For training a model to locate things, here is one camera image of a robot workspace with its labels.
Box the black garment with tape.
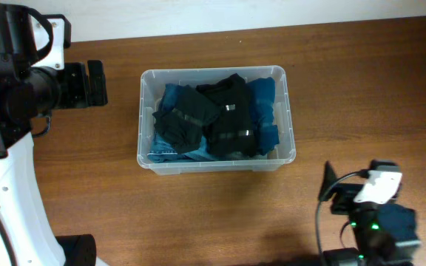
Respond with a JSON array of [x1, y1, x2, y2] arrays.
[[196, 74, 257, 157]]

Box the teal blue shirt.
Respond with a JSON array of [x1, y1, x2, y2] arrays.
[[247, 77, 280, 155]]

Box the dark blue jeans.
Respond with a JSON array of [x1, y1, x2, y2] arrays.
[[146, 83, 221, 164]]

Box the dark green-black garment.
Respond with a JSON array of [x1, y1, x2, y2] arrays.
[[153, 83, 220, 154]]

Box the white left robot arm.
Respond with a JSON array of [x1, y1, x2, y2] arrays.
[[0, 3, 108, 265]]

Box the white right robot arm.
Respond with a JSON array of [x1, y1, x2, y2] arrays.
[[315, 160, 422, 266]]

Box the light blue folded jeans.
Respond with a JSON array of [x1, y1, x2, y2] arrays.
[[223, 151, 268, 160]]

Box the clear plastic storage bin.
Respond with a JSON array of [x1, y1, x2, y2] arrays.
[[137, 65, 297, 176]]

